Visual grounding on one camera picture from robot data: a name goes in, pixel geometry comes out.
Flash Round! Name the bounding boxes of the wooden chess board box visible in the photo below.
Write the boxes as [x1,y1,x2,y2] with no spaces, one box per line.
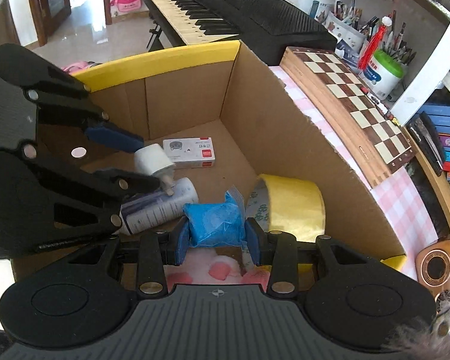
[279,46,421,189]

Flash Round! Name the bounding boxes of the white tub with green lid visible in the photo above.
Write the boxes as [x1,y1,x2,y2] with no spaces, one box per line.
[363,49,404,101]

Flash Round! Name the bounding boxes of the black wallet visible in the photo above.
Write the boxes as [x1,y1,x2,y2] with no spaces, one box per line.
[405,112,445,178]

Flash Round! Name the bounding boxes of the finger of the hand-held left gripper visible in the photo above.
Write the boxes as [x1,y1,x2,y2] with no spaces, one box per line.
[20,142,162,235]
[24,58,145,154]

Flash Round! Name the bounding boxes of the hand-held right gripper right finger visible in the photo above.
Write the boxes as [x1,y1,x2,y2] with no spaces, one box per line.
[245,217,394,295]

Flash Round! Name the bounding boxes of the black keyboard stand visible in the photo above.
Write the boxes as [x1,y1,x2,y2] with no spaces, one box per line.
[147,9,173,51]

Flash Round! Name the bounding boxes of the red tassel ornament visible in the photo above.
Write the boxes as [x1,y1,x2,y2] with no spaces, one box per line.
[357,16,392,71]

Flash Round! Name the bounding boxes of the white spray bottle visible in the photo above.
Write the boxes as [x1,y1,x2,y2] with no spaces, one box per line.
[118,177,199,236]

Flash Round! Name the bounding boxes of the white desk bookshelf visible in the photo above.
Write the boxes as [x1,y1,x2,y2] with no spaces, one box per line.
[390,0,450,126]

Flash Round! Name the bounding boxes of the person's fluffy grey clothing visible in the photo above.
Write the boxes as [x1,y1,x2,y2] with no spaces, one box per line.
[386,289,450,353]

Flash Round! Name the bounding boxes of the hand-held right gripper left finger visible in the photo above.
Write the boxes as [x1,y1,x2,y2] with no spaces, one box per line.
[56,218,191,297]

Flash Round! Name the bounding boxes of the yellow tape roll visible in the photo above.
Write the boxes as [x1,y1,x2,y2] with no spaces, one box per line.
[246,173,326,244]

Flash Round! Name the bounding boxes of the white charger plug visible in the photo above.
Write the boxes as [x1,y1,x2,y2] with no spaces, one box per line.
[134,143,177,197]

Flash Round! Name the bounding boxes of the gold retro radio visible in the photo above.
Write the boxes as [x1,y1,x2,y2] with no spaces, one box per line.
[415,233,450,310]

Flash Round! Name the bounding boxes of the black electronic keyboard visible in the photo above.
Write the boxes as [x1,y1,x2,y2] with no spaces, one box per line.
[130,0,338,66]

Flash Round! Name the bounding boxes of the yellow cardboard box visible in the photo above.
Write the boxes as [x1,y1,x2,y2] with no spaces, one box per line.
[9,40,409,293]

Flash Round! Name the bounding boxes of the pink plush pig toy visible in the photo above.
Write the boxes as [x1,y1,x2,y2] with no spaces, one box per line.
[163,249,272,293]

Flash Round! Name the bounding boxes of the wooden door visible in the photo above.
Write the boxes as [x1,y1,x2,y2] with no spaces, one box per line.
[24,0,73,47]

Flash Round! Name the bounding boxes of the white cup of brushes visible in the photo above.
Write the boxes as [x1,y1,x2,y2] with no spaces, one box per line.
[324,0,370,64]

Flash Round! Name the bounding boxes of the blue plastic packet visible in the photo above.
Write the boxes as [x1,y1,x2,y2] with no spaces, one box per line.
[182,185,247,249]

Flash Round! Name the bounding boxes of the white red staples box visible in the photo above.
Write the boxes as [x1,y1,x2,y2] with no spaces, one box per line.
[162,136,215,169]

